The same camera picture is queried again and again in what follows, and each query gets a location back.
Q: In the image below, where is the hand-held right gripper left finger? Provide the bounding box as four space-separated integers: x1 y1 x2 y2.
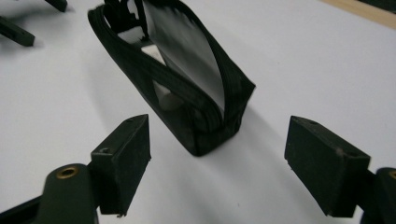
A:
90 114 152 217

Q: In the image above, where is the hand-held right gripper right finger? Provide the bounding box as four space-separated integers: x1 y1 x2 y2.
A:
283 115 372 218

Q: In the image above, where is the black zip pouch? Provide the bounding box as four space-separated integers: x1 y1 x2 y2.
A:
87 0 257 158

